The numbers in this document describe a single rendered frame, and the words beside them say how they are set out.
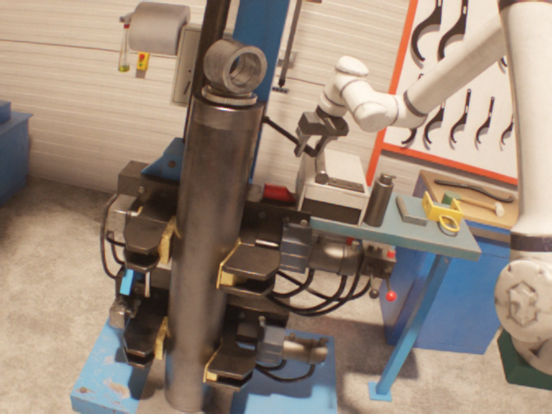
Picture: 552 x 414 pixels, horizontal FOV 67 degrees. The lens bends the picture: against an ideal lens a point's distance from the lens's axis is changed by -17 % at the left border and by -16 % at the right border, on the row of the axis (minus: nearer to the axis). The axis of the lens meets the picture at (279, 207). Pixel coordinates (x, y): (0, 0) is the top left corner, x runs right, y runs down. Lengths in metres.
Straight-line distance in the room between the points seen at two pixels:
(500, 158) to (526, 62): 3.03
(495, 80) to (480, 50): 2.55
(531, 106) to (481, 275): 2.08
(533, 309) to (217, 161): 0.97
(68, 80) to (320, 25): 1.97
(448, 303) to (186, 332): 1.65
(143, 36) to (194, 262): 1.17
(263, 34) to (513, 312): 1.33
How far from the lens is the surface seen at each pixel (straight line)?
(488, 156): 3.82
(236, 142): 1.40
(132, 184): 1.82
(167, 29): 2.27
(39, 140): 4.18
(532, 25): 0.88
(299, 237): 1.69
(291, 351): 1.99
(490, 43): 1.12
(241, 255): 1.57
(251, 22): 1.80
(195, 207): 1.49
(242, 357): 1.88
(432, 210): 2.04
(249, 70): 1.47
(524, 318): 0.84
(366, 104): 1.21
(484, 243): 2.73
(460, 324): 3.03
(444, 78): 1.20
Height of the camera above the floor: 1.85
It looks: 26 degrees down
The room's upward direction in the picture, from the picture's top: 13 degrees clockwise
